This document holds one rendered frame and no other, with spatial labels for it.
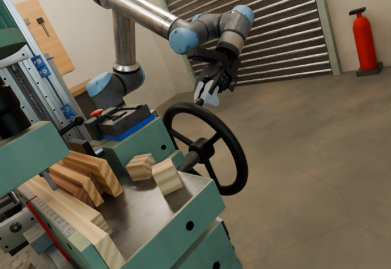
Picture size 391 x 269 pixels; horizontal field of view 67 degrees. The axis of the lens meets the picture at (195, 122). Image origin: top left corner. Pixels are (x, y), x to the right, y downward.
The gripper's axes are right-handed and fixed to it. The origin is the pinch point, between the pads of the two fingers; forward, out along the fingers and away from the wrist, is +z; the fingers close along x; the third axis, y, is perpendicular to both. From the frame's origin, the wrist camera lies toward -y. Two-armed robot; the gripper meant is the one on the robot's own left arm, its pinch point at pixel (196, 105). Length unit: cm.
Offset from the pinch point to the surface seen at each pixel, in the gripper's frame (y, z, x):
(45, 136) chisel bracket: -30.8, 25.5, -5.8
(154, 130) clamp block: -11.2, 13.7, -4.5
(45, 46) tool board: -3, -90, 330
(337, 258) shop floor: 96, 18, -6
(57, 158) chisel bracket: -27.2, 27.9, -5.8
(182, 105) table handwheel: -6.8, 4.3, -3.8
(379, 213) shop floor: 111, -9, -13
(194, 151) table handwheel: 3.0, 12.3, -3.2
